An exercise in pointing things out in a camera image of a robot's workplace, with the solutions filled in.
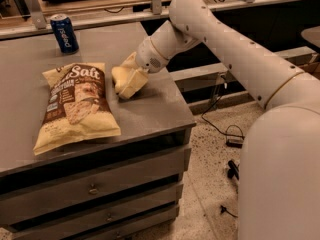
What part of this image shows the grey drawer cabinet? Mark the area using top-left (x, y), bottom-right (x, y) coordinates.
top-left (0, 23), bottom-right (195, 240)

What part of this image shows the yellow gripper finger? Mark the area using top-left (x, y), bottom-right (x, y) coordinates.
top-left (110, 65), bottom-right (131, 94)
top-left (118, 68), bottom-right (148, 99)

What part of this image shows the metal rail frame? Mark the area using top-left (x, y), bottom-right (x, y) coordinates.
top-left (0, 0), bottom-right (320, 116)

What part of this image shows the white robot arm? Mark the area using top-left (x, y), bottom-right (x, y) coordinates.
top-left (112, 0), bottom-right (320, 240)

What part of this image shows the black power adapter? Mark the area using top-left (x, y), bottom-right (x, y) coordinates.
top-left (226, 139), bottom-right (243, 148)

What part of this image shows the yellow brown chips bag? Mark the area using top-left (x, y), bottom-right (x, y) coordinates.
top-left (33, 63), bottom-right (121, 155)

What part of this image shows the blue Pepsi can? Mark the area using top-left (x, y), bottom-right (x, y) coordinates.
top-left (50, 14), bottom-right (79, 54)

